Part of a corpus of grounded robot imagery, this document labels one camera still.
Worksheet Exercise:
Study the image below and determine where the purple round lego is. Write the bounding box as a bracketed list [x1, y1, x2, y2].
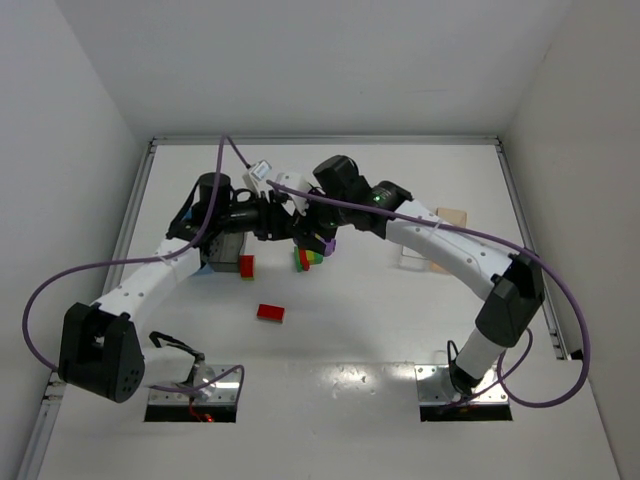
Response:
[323, 238, 336, 257]

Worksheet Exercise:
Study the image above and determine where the red green lego pile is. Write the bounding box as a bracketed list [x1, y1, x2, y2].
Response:
[293, 247, 324, 272]

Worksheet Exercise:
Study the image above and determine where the red lego brick front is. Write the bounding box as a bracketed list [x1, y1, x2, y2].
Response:
[256, 304, 286, 324]

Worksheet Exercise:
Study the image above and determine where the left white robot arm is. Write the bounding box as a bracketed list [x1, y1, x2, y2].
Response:
[58, 173, 290, 403]

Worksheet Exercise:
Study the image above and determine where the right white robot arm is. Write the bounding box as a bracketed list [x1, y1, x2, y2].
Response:
[295, 155, 545, 396]

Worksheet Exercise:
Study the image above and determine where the red lego near grey container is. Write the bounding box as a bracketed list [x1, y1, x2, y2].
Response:
[239, 255, 255, 280]

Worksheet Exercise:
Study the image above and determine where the smoky grey plastic container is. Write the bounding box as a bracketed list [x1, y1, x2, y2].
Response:
[206, 233, 246, 273]

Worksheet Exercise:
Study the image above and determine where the light blue plastic container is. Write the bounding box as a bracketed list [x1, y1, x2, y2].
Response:
[196, 264, 214, 275]

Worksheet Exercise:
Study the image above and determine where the clear plastic container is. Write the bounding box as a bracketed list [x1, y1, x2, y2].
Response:
[398, 246, 431, 272]

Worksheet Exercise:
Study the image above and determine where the orange translucent plastic container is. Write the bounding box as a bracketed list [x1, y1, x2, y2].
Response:
[430, 207, 468, 275]

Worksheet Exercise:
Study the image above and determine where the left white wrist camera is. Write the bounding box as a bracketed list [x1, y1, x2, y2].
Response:
[242, 160, 272, 194]

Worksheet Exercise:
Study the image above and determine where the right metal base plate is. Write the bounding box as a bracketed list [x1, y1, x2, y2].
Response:
[415, 364, 513, 423]

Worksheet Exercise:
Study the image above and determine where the metal base plate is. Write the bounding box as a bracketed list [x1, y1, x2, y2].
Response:
[144, 363, 245, 424]
[415, 364, 513, 423]

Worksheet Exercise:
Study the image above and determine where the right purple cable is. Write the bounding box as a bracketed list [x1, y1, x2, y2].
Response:
[267, 179, 589, 407]

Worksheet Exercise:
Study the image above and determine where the purple cable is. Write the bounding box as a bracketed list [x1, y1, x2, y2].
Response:
[267, 179, 589, 407]
[22, 133, 264, 401]

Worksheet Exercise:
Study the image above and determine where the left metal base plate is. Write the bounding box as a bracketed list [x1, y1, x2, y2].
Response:
[144, 363, 245, 424]

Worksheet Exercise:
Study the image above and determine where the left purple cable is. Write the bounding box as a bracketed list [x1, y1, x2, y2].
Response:
[22, 133, 264, 401]

